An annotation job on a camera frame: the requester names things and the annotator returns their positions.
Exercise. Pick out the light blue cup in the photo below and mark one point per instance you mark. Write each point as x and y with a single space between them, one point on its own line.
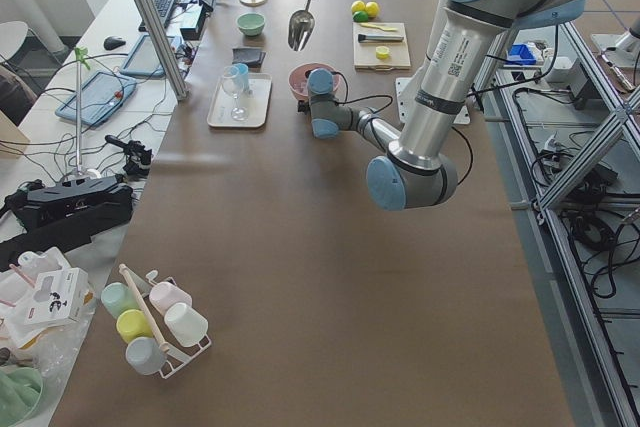
242 78

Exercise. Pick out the black computer mouse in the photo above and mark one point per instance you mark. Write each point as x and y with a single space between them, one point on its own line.
113 42

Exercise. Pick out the bamboo cutting board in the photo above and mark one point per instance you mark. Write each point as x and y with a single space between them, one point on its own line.
364 56

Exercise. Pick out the grey blue cup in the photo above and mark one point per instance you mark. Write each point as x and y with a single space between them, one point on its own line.
145 356

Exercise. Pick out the steel muddler black tip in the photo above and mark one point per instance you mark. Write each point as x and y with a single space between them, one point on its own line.
370 38

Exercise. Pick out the blue teach pendant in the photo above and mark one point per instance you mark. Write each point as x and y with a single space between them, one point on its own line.
102 95
142 61

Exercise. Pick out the pile of clear ice cubes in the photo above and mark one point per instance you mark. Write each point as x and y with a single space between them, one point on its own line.
302 86

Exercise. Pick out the blue teach pendant far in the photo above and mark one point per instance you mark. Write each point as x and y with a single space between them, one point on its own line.
142 61

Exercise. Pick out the white wire cup rack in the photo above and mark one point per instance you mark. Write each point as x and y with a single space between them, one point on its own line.
178 357

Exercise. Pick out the yellow lemon upper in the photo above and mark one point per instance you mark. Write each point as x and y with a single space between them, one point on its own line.
358 6

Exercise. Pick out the grey folded cloth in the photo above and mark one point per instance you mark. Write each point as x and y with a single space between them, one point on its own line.
253 57

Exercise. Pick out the yellow lemon lower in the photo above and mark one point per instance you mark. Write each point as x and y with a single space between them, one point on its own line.
372 9

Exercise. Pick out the clear wine glass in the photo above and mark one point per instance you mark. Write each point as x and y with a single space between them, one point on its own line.
232 85

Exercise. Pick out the yellow lemon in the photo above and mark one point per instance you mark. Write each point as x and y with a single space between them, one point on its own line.
372 9
358 6

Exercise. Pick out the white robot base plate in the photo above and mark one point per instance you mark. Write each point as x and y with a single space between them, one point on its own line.
406 88

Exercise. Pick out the black camera device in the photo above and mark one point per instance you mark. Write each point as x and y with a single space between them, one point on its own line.
85 205

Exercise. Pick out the blue teach pendant near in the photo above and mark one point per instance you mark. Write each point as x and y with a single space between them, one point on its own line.
102 95

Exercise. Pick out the green bowl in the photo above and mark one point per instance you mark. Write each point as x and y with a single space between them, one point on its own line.
251 24

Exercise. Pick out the mint green cup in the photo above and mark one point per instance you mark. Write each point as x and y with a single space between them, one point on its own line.
117 298

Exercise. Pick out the steel ice scoop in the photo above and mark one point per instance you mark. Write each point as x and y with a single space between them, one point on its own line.
301 26

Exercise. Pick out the pink cup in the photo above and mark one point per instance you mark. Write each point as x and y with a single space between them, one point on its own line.
165 294

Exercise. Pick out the black keyboard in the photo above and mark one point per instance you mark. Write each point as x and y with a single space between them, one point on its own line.
165 9

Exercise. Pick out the yellow cup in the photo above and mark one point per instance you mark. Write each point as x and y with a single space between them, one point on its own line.
132 324

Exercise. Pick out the pink bowl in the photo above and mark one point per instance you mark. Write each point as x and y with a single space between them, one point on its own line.
300 75

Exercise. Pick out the white cup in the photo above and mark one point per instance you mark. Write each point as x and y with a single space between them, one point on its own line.
186 324

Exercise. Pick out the blue parts bin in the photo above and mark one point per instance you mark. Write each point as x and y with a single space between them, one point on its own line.
521 54

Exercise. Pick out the half lemon slice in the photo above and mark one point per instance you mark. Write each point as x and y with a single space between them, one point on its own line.
382 52

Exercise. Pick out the green lime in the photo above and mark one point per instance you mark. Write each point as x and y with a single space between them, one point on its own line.
360 17

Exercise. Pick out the white product box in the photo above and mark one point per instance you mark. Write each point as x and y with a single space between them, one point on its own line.
57 298

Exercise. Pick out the yellow plastic knife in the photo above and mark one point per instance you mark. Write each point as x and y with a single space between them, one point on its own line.
378 27

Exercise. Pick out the cream rabbit tray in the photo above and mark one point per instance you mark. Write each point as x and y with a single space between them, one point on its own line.
255 103

